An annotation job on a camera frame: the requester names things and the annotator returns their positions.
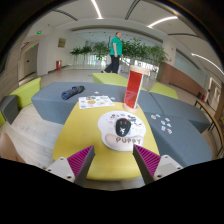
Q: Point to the long lime green bench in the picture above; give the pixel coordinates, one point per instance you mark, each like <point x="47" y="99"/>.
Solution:
<point x="108" y="79"/>

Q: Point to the gold wall plaque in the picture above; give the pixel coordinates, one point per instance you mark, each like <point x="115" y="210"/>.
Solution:
<point x="62" y="42"/>

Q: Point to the person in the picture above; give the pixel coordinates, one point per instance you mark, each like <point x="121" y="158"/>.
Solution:
<point x="115" y="48"/>

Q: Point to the row of potted plants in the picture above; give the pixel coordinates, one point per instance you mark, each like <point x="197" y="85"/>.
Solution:
<point x="96" y="50"/>

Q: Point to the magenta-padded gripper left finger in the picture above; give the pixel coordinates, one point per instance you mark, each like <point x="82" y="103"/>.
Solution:
<point x="80" y="163"/>

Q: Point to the brown reception counter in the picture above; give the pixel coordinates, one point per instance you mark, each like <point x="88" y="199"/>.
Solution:
<point x="180" y="78"/>

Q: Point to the red panel wooden stand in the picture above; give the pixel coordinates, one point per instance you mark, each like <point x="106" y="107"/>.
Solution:
<point x="134" y="88"/>

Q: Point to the grey sofa armrest block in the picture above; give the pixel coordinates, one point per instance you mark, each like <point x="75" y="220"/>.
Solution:
<point x="8" y="108"/>

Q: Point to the small lime green bench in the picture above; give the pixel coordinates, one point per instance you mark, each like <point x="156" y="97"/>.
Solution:
<point x="163" y="90"/>

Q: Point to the white round printed mouse pad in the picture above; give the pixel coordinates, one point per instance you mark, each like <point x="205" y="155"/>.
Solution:
<point x="108" y="128"/>

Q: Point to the lime green sofa seat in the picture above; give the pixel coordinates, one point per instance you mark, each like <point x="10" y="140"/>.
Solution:
<point x="26" y="91"/>

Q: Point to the scattered small stickers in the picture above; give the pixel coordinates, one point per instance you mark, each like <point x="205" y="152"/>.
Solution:
<point x="163" y="122"/>

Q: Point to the dark blue folded umbrella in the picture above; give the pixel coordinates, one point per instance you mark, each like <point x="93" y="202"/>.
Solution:
<point x="72" y="92"/>

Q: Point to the red fire extinguisher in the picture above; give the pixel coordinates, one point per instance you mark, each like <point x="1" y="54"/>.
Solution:
<point x="58" y="65"/>

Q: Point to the black computer mouse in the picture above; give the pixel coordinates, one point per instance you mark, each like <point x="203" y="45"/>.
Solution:
<point x="123" y="127"/>

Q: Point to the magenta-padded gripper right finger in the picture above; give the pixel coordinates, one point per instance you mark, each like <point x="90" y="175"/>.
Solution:
<point x="148" y="161"/>

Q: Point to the large grey upholstered bench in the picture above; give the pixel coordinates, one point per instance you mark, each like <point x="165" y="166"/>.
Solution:
<point x="183" y="140"/>

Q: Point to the green exit sign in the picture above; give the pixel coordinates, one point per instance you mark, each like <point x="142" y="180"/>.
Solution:
<point x="39" y="32"/>

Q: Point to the white sticker sheet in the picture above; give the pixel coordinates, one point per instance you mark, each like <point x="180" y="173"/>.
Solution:
<point x="96" y="102"/>

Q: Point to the ceiling strip lights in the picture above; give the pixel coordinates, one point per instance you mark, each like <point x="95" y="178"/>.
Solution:
<point x="96" y="8"/>

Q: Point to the wooden chair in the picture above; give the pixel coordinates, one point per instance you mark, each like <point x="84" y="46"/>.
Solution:
<point x="216" y="123"/>

